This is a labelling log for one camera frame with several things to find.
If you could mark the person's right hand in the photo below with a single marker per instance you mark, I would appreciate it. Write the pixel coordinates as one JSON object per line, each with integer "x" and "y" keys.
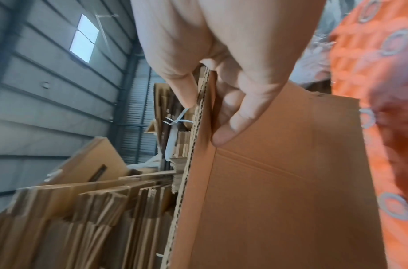
{"x": 244, "y": 42}

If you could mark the large cardboard box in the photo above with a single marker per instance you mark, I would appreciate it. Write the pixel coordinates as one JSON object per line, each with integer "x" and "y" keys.
{"x": 284, "y": 210}

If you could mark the wall of cardboard stacks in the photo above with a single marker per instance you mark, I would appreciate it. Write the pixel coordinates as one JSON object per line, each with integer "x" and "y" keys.
{"x": 91, "y": 226}

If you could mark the ceiling skylight panel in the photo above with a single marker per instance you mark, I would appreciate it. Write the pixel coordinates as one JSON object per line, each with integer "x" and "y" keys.
{"x": 84, "y": 39}

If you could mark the red patterned table cloth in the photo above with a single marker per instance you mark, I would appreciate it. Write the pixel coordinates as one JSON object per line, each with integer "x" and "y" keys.
{"x": 390, "y": 157}

